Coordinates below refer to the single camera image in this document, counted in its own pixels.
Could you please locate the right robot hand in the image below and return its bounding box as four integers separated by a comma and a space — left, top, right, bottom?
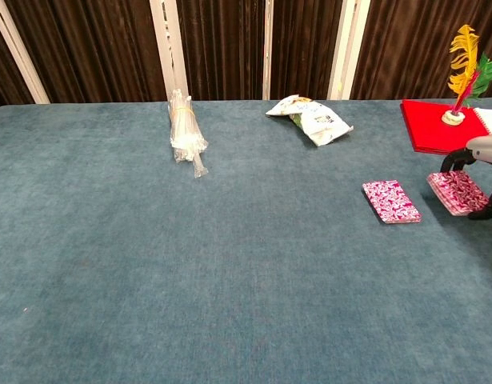
440, 134, 492, 221

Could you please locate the pink patterned card stack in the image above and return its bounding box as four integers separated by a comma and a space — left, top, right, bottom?
426, 170, 491, 218
362, 179, 423, 226

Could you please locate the white round pen holder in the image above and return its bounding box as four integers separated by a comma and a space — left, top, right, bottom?
441, 110, 469, 126

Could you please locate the red cover spiral notebook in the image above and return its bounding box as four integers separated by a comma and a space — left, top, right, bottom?
400, 98, 492, 155

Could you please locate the red feather pen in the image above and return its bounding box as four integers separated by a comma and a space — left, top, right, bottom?
451, 71, 481, 115

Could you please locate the green feather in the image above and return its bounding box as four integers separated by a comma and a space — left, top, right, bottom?
462, 51, 492, 107

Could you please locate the yellow feather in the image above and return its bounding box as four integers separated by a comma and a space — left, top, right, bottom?
447, 23, 481, 107

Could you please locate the dark brown curtain panel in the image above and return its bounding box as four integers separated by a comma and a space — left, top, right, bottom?
270, 0, 346, 101
4, 0, 171, 105
0, 11, 34, 111
350, 0, 492, 102
176, 0, 266, 102

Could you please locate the white snack bag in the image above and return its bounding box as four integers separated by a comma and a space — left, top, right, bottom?
265, 94, 354, 148

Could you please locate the clear wrapped straw bundle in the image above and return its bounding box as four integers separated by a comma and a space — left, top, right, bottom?
167, 88, 210, 179

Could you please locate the blue felt table cloth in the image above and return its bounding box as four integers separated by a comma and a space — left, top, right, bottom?
0, 98, 492, 384

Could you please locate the white partition post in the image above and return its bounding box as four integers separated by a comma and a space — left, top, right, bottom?
0, 0, 51, 105
149, 0, 190, 102
327, 0, 371, 101
262, 0, 274, 101

